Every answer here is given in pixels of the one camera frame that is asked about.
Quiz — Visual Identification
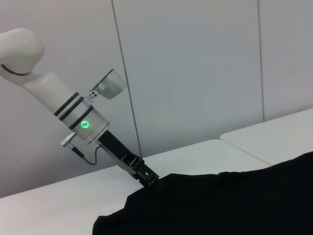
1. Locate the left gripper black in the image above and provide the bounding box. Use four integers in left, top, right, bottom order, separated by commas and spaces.
94, 130, 160, 188

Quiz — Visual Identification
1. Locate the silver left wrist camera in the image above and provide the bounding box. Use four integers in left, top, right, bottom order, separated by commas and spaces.
85, 69, 127, 102

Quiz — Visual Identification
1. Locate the black shirt with FREE print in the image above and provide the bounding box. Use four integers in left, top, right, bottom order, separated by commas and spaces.
92, 151, 313, 235

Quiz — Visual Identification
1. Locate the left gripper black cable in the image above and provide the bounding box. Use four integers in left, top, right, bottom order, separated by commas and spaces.
60, 131, 104, 166

